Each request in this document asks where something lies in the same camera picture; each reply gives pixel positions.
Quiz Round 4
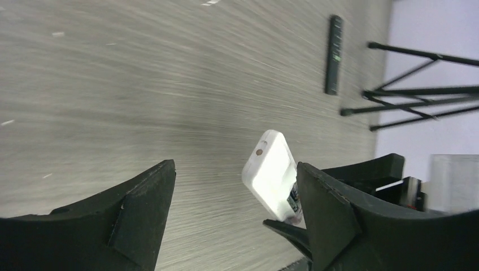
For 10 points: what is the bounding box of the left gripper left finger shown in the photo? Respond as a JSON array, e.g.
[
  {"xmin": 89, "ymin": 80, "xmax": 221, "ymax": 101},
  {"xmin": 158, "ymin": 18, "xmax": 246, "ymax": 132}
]
[{"xmin": 1, "ymin": 160, "xmax": 176, "ymax": 270}]

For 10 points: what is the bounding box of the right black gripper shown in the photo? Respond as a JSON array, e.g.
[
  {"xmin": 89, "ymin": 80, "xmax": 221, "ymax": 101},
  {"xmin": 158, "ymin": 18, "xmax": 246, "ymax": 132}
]
[{"xmin": 322, "ymin": 153, "xmax": 426, "ymax": 212}]

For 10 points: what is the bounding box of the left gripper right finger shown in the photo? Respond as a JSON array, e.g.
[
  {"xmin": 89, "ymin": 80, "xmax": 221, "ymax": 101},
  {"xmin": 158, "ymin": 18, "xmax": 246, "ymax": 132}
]
[{"xmin": 297, "ymin": 162, "xmax": 478, "ymax": 270}]

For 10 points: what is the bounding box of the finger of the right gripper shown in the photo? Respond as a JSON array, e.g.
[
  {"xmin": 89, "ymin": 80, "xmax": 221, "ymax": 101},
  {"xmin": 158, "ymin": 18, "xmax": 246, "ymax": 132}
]
[{"xmin": 262, "ymin": 219, "xmax": 312, "ymax": 262}]

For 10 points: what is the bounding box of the white remote control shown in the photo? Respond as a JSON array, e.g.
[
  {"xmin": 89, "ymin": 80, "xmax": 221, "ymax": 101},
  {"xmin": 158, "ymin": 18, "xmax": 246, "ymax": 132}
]
[{"xmin": 241, "ymin": 129, "xmax": 303, "ymax": 225}]

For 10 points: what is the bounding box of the black remote control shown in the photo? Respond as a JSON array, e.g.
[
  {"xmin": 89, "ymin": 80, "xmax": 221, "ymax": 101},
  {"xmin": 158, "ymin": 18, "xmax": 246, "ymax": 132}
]
[{"xmin": 324, "ymin": 15, "xmax": 343, "ymax": 95}]

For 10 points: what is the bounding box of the black tripod stand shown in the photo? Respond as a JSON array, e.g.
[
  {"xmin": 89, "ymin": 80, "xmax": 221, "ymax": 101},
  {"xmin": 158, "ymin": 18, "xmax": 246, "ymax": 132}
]
[{"xmin": 339, "ymin": 41, "xmax": 478, "ymax": 132}]

